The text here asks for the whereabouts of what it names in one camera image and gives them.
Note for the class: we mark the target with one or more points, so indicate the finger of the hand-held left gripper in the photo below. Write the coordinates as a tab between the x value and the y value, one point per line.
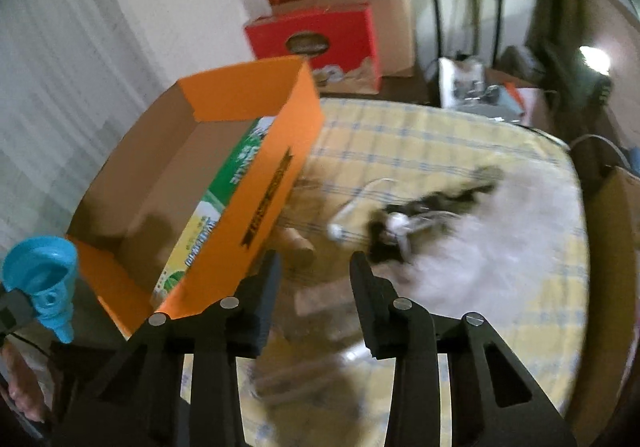
12	309

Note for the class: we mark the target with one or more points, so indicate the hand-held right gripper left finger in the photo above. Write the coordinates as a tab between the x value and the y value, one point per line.
267	287

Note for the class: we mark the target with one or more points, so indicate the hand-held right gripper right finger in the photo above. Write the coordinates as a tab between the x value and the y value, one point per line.
361	287

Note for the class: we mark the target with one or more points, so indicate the blue plastic funnel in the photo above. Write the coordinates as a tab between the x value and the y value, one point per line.
42	272

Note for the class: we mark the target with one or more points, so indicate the orange cardboard box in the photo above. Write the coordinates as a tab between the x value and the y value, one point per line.
260	187

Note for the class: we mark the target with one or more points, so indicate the person's left hand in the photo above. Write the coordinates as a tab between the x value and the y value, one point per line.
25	387

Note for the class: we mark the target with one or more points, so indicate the brown cork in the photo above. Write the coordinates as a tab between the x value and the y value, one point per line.
297	247

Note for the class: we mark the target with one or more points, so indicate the white earphones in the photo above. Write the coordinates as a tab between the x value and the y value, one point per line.
350	212

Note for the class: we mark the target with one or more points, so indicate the green and yellow carton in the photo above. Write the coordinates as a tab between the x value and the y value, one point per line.
235	177

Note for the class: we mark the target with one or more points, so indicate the white fluffy cloth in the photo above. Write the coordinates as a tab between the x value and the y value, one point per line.
490	252

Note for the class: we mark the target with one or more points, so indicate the yellow checked bedsheet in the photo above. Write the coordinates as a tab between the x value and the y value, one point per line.
400	147

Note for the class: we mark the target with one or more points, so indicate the white plastic bag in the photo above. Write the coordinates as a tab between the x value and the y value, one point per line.
460	79

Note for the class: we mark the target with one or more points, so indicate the white curtain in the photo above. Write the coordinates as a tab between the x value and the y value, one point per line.
55	77

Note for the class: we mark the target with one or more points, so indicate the orange and grey packet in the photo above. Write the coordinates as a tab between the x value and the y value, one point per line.
517	102

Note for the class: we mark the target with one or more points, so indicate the red box with oval label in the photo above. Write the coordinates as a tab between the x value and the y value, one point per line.
320	37

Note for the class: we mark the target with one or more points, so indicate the brown cardboard box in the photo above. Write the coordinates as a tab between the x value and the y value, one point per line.
395	27

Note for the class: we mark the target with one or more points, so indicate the dark wooden headboard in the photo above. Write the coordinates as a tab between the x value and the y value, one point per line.
570	27

